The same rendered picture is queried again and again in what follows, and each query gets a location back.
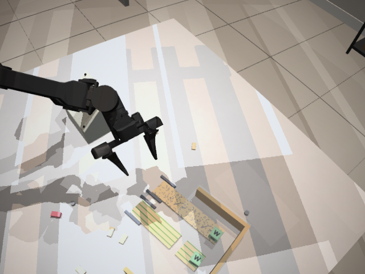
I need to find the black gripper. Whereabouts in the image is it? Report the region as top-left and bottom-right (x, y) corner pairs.
(91, 107), (163, 176)

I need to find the tan speckled strip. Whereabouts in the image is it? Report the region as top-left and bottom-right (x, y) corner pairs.
(152, 181), (186, 211)

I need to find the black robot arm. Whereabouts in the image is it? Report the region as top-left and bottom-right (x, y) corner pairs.
(0, 63), (145, 143)

